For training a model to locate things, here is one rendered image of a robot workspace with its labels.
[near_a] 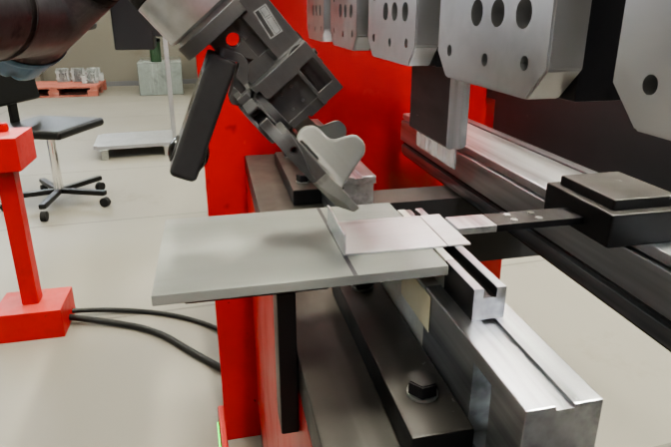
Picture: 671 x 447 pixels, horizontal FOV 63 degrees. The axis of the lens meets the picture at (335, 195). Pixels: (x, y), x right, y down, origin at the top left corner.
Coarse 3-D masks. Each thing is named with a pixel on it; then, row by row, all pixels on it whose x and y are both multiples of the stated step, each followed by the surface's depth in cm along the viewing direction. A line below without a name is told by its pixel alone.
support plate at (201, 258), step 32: (192, 224) 60; (224, 224) 60; (256, 224) 60; (288, 224) 60; (320, 224) 60; (160, 256) 53; (192, 256) 53; (224, 256) 53; (256, 256) 53; (288, 256) 53; (320, 256) 53; (352, 256) 53; (384, 256) 53; (416, 256) 53; (160, 288) 47; (192, 288) 47; (224, 288) 47; (256, 288) 47; (288, 288) 48
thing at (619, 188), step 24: (552, 192) 67; (576, 192) 64; (600, 192) 60; (624, 192) 60; (648, 192) 60; (480, 216) 62; (504, 216) 62; (528, 216) 62; (552, 216) 62; (576, 216) 62; (600, 216) 59; (624, 216) 57; (648, 216) 58; (600, 240) 59; (624, 240) 58; (648, 240) 59
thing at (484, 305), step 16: (464, 256) 53; (448, 272) 52; (464, 272) 49; (480, 272) 50; (448, 288) 52; (464, 288) 48; (480, 288) 47; (496, 288) 47; (464, 304) 49; (480, 304) 47; (496, 304) 47
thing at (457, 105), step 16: (416, 80) 57; (432, 80) 53; (448, 80) 50; (416, 96) 58; (432, 96) 54; (448, 96) 50; (464, 96) 50; (416, 112) 58; (432, 112) 54; (448, 112) 50; (464, 112) 51; (416, 128) 58; (432, 128) 54; (448, 128) 51; (464, 128) 51; (416, 144) 61; (432, 144) 57; (448, 144) 51; (464, 144) 52; (448, 160) 53
